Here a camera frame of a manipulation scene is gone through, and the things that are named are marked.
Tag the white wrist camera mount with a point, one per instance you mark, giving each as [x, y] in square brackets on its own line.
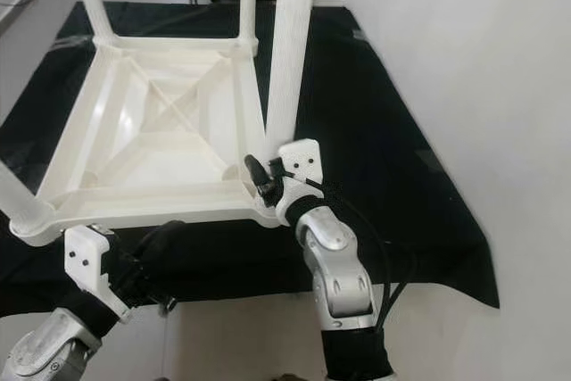
[89, 260]
[302, 160]

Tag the black tablecloth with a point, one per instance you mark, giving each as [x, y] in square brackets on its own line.
[366, 238]

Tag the dark grey tape patch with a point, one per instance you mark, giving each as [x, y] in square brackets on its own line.
[428, 161]

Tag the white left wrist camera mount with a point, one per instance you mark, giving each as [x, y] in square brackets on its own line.
[89, 260]

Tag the white plastic table top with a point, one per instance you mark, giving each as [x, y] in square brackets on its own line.
[161, 122]

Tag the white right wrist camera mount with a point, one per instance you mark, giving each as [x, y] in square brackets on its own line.
[302, 160]

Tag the small grey tape piece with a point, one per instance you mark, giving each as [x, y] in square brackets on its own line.
[359, 36]

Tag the clear tape strip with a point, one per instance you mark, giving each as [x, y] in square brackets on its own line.
[73, 42]

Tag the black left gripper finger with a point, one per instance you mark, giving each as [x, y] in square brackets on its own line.
[156, 231]
[168, 244]

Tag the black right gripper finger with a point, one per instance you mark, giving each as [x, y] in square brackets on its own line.
[258, 176]

